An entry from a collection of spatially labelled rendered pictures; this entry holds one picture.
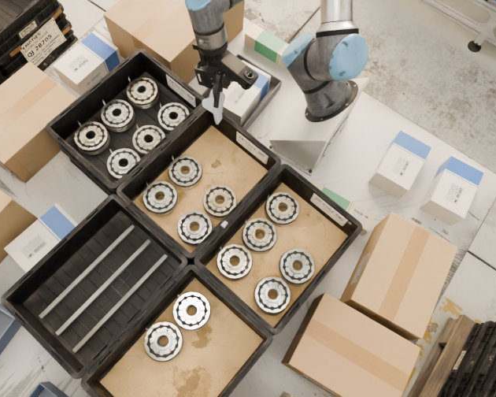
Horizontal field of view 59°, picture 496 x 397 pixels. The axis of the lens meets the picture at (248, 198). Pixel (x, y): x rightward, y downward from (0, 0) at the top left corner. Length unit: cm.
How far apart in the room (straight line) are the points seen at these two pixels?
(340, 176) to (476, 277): 112
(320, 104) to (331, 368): 77
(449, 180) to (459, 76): 141
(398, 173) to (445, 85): 138
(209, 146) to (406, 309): 77
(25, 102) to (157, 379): 94
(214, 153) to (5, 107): 68
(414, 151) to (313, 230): 47
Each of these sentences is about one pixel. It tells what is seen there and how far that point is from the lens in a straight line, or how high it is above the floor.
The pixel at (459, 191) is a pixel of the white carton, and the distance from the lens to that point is 161.
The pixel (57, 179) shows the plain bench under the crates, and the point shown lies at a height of 70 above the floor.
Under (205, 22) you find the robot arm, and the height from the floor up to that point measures 132.
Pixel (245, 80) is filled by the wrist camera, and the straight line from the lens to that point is 110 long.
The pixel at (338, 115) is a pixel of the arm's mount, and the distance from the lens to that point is 139.
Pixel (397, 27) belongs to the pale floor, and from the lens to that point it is 301.
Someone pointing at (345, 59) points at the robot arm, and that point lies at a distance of 123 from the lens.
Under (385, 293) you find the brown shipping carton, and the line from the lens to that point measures 134.
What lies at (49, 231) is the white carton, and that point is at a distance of 147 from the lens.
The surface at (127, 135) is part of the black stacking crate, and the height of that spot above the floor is 83.
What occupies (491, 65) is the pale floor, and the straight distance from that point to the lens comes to 309.
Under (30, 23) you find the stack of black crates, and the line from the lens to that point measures 225.
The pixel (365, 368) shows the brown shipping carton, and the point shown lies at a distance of 131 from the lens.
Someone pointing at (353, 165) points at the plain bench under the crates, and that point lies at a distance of 161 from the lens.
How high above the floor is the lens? 211
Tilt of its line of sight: 70 degrees down
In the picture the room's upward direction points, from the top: 9 degrees clockwise
